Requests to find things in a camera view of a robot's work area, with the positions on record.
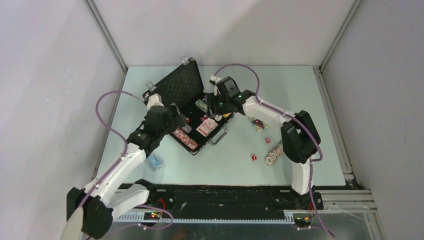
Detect red playing card deck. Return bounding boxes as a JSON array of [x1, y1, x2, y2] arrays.
[[196, 118, 218, 137]]

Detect red white chip row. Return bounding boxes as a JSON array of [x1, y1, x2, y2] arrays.
[[172, 128, 198, 152]]

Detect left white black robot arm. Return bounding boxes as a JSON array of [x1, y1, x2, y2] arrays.
[[60, 103, 186, 240]]

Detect yellow poker chip stack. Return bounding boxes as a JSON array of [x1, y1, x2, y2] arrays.
[[222, 112, 233, 118]]

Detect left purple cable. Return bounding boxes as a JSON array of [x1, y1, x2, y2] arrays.
[[77, 90, 175, 240]]

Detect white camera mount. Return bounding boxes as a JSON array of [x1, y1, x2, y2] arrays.
[[209, 75, 223, 96], [146, 93, 164, 110]]

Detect red dice in case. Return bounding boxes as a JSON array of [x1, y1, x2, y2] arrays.
[[185, 114, 208, 123]]

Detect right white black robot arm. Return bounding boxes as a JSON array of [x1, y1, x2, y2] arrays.
[[207, 75, 322, 209]]

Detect light blue chip stack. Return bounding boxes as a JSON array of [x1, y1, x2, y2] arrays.
[[146, 154, 163, 170]]

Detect black poker set case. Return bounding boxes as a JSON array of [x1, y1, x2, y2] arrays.
[[142, 57, 234, 156]]

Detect white red chip stack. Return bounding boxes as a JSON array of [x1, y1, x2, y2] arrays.
[[264, 141, 284, 166]]

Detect green poker chip stack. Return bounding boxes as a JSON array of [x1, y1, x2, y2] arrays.
[[195, 99, 209, 114]]

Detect blue patterned card deck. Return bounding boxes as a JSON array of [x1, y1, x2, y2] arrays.
[[248, 116, 269, 132]]

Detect purple grey chip stack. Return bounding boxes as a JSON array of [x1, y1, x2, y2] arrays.
[[180, 124, 192, 134]]

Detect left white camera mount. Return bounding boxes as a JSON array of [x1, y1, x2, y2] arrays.
[[146, 93, 164, 110]]

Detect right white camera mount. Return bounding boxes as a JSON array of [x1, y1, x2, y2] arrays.
[[209, 75, 223, 96]]

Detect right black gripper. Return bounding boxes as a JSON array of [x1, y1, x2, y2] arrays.
[[206, 92, 231, 118]]

